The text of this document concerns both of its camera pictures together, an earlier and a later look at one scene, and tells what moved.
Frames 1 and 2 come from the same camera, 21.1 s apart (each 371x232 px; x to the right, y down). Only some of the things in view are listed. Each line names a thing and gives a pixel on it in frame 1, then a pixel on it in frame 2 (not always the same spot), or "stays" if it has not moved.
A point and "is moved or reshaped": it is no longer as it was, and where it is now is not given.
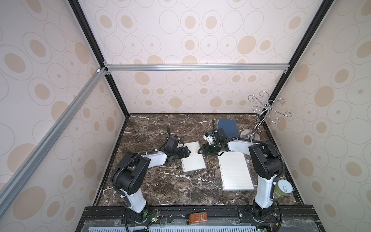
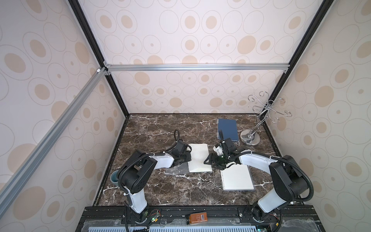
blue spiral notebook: [229, 126] stays
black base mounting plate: [284, 218] stays
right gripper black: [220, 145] -> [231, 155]
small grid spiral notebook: [195, 161] is moved or reshaped
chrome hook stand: [251, 134] stays
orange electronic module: [198, 217] stays
